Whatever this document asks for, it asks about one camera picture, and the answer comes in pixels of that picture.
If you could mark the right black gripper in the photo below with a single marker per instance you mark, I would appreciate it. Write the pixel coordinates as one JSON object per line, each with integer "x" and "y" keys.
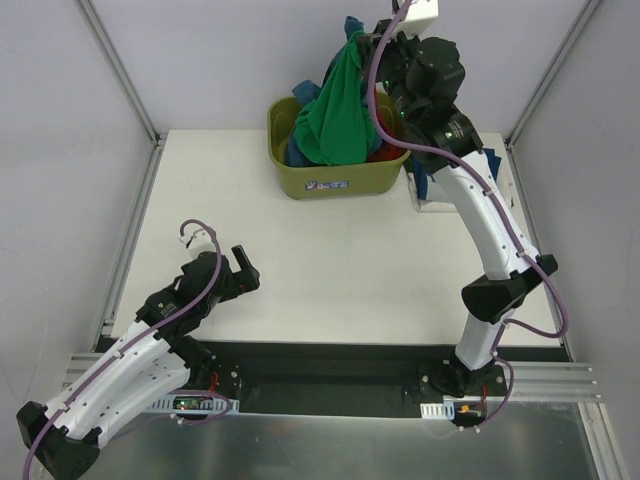
{"x": 388, "y": 38}

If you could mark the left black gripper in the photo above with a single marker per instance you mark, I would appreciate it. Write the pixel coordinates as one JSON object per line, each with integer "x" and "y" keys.
{"x": 242, "y": 275}

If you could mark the green t shirt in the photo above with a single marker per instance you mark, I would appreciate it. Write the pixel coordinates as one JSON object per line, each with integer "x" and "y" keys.
{"x": 335, "y": 129}

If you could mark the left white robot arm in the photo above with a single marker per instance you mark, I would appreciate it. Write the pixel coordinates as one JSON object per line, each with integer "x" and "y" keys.
{"x": 155, "y": 357}

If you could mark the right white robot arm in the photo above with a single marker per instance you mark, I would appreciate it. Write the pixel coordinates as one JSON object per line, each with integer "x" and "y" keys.
{"x": 452, "y": 155}

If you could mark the red t shirt in bin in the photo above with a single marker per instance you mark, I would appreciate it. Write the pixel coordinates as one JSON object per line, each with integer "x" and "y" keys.
{"x": 385, "y": 151}

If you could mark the folded navy printed t shirt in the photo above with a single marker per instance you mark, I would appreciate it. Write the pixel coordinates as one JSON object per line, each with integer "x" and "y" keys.
{"x": 423, "y": 188}

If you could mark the olive green plastic bin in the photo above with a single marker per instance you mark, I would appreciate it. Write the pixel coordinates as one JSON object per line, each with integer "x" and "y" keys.
{"x": 323, "y": 181}

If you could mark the blue t shirt in bin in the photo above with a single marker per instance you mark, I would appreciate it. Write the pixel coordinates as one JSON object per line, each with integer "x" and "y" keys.
{"x": 307, "y": 91}

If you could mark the folded white t shirt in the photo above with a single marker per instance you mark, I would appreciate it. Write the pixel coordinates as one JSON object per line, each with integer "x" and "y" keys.
{"x": 504, "y": 183}

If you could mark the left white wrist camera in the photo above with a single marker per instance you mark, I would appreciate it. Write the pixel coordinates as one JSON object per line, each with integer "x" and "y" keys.
{"x": 200, "y": 239}

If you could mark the left white cable duct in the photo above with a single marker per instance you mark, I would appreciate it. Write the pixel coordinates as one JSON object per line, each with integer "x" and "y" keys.
{"x": 198, "y": 405}

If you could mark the white cable duct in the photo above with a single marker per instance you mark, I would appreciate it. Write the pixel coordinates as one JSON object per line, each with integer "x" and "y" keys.
{"x": 198, "y": 405}
{"x": 438, "y": 411}

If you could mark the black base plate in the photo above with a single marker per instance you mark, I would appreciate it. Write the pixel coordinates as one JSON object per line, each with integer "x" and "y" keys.
{"x": 379, "y": 381}

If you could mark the right aluminium frame post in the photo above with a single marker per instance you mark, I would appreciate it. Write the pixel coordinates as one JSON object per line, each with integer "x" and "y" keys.
{"x": 585, "y": 16}

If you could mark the aluminium frame post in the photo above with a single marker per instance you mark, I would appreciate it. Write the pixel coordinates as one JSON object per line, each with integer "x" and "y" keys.
{"x": 585, "y": 16}
{"x": 108, "y": 49}

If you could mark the left aluminium frame post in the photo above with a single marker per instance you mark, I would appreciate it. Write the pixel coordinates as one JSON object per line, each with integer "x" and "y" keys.
{"x": 108, "y": 49}

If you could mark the right white cable duct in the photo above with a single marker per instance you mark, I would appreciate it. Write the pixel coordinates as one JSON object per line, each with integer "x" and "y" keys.
{"x": 438, "y": 411}

